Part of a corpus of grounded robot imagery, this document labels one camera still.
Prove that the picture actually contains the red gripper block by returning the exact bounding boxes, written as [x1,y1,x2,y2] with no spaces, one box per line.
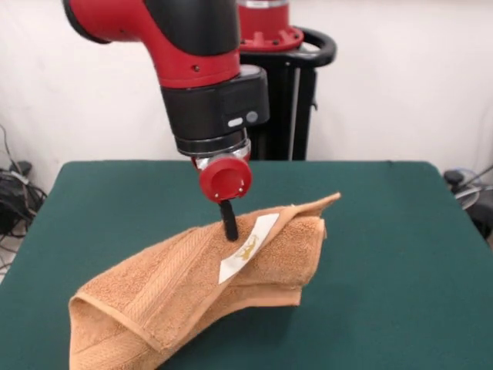
[192,153,254,242]

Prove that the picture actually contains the orange-brown terry towel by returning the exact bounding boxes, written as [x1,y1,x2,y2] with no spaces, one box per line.
[68,191,342,370]

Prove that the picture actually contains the dark green table cloth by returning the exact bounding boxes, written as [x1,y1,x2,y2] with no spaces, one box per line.
[0,160,493,370]

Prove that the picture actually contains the black robot pedestal with handle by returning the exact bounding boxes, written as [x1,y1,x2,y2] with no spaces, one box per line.
[238,25,338,161]

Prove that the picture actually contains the black cable tangle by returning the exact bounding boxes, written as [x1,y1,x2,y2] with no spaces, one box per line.
[0,123,49,271]

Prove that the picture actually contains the blue grey cables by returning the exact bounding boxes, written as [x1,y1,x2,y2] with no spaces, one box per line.
[450,163,493,190]

